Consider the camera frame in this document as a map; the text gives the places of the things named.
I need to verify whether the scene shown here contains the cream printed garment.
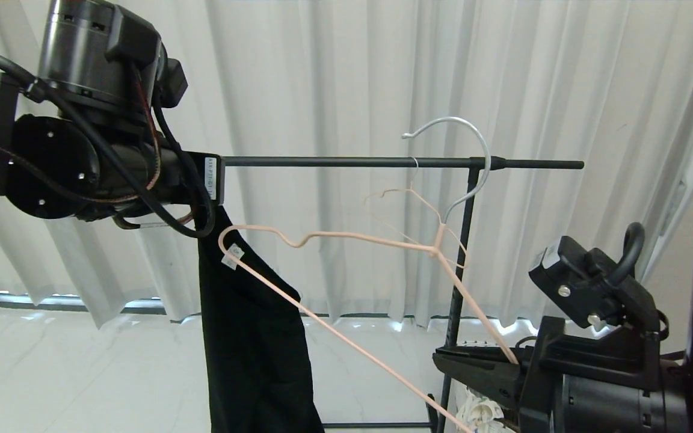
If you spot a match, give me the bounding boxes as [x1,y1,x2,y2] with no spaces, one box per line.
[456,390,507,433]

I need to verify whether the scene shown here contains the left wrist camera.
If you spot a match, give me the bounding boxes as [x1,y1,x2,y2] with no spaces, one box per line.
[153,56,189,110]

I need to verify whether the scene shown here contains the pink clothes hanger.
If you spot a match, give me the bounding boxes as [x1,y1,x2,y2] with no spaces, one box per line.
[218,116,519,433]
[363,158,470,269]

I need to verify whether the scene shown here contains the black garment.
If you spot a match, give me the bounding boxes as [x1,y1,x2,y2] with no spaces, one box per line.
[196,203,325,433]

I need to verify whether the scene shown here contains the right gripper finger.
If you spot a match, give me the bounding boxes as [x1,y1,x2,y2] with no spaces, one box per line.
[433,354,523,413]
[441,344,522,361]

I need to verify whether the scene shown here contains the white curtain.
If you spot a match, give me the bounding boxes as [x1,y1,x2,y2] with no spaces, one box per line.
[0,0,693,330]

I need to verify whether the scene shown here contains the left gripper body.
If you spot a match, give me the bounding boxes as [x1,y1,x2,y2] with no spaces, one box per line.
[7,113,227,222]

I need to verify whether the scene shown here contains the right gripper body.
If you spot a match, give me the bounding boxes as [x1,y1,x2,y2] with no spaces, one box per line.
[518,352,693,433]

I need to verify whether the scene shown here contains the black clothes rack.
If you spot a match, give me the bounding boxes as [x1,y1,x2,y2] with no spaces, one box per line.
[225,155,585,433]

